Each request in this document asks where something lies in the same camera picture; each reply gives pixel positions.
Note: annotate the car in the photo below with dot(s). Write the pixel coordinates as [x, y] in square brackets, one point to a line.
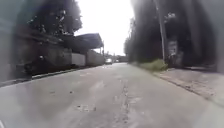
[108, 61]

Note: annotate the row of dark trees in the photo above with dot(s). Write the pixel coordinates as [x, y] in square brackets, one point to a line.
[146, 36]

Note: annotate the sign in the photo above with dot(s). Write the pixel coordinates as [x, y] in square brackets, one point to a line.
[172, 48]

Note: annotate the grey cracked concrete road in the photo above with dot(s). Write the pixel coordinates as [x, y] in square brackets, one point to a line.
[100, 100]

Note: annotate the dark leafy tree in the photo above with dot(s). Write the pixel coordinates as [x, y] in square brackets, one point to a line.
[56, 16]

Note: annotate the building with dark overhanging roof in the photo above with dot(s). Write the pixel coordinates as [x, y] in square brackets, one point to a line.
[87, 41]

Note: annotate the tall utility pole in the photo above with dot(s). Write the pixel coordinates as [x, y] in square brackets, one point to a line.
[162, 33]

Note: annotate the grass verge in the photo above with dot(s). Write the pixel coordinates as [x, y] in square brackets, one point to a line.
[154, 65]

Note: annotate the pale kerb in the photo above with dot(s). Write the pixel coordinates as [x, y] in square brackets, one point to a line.
[46, 74]

